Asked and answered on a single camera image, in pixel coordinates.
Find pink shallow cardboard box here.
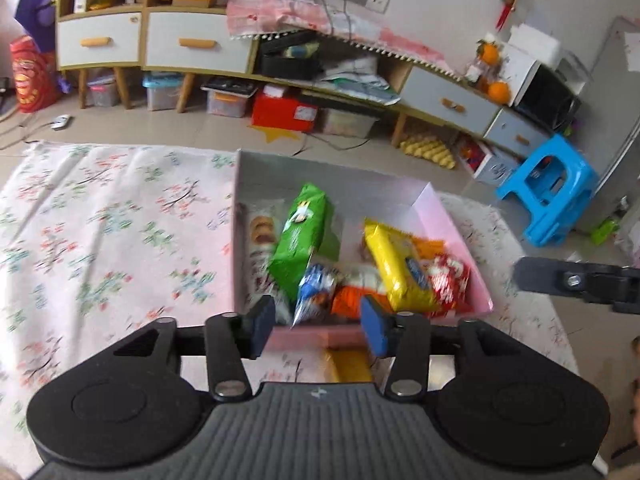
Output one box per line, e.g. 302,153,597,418
231,148,497,352

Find red lantern bag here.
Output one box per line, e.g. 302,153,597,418
10,35,61,114

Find floral white rug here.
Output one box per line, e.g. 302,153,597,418
1,143,576,477

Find white blue snack pack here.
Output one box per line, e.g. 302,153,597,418
292,262,340,326

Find white cookie snack pack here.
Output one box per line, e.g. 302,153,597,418
243,198,285,296

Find yellow egg tray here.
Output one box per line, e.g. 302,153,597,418
399,134,457,170

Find blue plastic stool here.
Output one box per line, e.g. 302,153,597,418
496,134,599,247

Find black microwave oven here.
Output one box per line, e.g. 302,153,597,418
500,50,580,133

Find wooden tv cabinet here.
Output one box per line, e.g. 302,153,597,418
55,0,547,157

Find pink table cloth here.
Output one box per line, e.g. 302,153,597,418
226,0,461,81

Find yellow snack pack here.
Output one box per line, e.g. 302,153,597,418
363,219,438,314

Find orange white snack pack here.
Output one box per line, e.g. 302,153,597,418
411,235,447,261

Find red gift box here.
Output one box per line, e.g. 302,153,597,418
250,91,319,132

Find red white snack pack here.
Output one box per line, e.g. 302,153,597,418
424,255,472,318

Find clear white snack pack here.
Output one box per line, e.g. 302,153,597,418
330,262,393,322

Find purple hat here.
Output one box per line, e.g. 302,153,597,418
14,0,56,53

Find green snack pack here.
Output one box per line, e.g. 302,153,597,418
268,182,341,304

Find gold brown snack pack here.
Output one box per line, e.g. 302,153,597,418
324,349,373,384

